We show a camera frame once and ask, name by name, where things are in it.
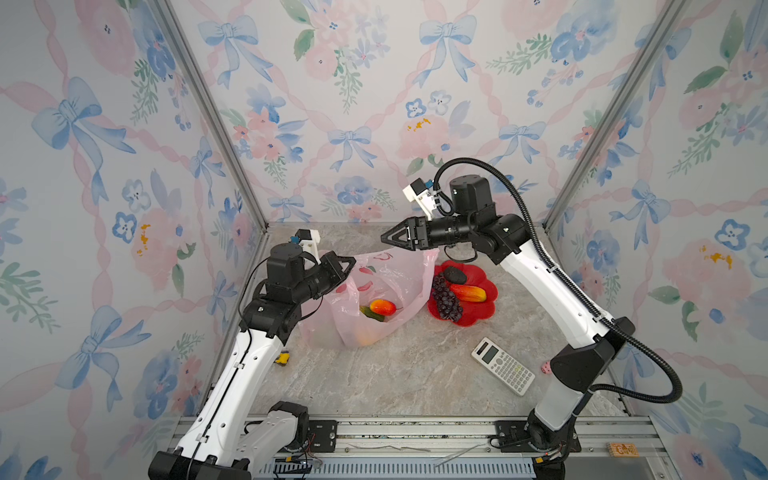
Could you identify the white scientific calculator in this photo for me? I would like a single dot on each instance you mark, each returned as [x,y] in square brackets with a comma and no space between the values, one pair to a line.
[503,366]

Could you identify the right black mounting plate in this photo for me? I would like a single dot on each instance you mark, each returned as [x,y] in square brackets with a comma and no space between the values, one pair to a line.
[510,433]

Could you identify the red flower-shaped plate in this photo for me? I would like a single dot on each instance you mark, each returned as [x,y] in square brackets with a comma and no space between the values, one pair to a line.
[472,312]

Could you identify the left corner aluminium post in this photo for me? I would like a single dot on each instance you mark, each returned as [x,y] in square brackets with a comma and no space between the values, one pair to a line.
[179,44]

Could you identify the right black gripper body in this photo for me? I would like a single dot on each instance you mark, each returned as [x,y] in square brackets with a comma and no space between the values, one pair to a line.
[432,236]

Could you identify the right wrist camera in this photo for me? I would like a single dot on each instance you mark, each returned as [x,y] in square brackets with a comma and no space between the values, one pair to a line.
[419,193]

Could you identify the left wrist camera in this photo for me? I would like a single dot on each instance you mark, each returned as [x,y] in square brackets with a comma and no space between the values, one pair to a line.
[308,240]

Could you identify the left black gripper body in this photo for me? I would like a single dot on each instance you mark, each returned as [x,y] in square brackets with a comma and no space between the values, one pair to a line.
[325,277]

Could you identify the right corner aluminium post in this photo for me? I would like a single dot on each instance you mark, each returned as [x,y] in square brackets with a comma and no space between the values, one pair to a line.
[659,33]

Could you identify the dark purple grape bunch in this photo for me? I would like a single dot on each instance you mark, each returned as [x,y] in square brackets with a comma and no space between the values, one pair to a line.
[445,301]

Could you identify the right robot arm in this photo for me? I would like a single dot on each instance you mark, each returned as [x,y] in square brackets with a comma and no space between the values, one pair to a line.
[509,243]

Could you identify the small wooden block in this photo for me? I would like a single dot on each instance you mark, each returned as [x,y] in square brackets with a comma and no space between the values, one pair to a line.
[623,450]

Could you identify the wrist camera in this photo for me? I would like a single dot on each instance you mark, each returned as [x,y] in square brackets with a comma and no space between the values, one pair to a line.
[419,193]
[308,240]

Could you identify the corner aluminium post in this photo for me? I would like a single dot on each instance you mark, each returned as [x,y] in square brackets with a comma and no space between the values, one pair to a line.
[659,33]
[179,44]

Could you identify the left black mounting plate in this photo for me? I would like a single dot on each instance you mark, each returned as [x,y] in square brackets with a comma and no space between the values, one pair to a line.
[321,436]

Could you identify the dark avocado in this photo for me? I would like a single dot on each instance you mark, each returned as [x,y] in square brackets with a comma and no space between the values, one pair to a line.
[454,275]

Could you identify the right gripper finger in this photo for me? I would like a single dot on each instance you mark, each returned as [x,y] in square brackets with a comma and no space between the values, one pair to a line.
[400,243]
[401,231]

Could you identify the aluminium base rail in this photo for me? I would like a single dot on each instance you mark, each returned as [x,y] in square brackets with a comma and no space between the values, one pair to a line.
[460,448]

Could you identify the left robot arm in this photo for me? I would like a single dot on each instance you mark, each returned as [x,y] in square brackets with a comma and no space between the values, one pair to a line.
[219,445]

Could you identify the black mounting plate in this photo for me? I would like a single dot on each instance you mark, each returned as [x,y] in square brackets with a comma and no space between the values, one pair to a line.
[321,436]
[510,433]

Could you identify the pink plastic bag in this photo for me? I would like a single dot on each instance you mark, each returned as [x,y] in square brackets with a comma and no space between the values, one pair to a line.
[400,276]

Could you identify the orange red chili pepper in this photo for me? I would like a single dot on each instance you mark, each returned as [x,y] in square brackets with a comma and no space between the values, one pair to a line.
[469,293]

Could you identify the green yellow cucumber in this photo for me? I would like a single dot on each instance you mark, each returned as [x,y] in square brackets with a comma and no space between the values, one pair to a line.
[369,313]

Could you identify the small yellow blue toy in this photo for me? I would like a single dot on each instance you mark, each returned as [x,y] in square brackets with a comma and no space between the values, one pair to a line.
[283,358]

